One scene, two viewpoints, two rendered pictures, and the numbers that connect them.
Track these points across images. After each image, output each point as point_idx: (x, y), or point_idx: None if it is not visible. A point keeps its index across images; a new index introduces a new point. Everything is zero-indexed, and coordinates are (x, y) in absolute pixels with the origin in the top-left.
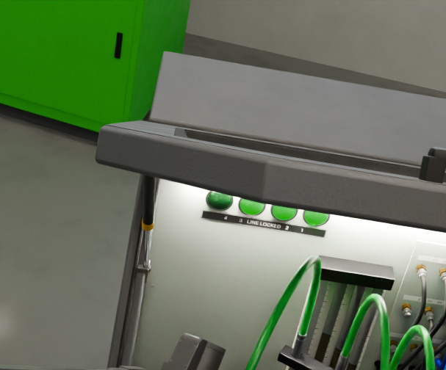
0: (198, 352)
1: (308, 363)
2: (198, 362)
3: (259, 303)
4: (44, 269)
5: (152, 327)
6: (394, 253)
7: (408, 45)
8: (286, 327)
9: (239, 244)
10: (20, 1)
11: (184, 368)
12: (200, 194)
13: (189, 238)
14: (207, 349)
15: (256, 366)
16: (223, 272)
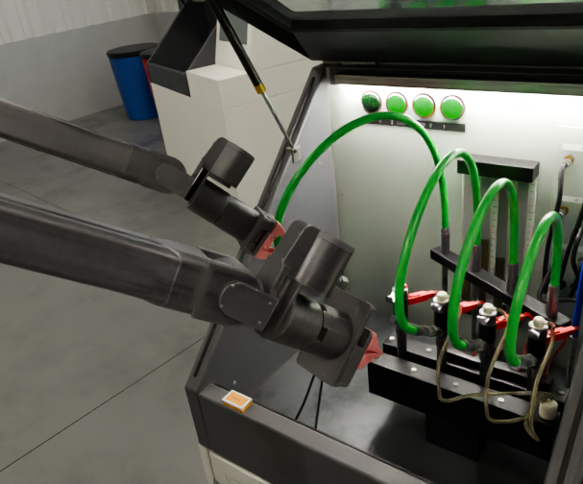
0: (217, 147)
1: (452, 258)
2: (217, 157)
3: (425, 209)
4: None
5: (350, 234)
6: (538, 145)
7: None
8: (452, 235)
9: (396, 148)
10: None
11: (202, 158)
12: (357, 100)
13: (358, 145)
14: (227, 147)
15: (436, 278)
16: (390, 178)
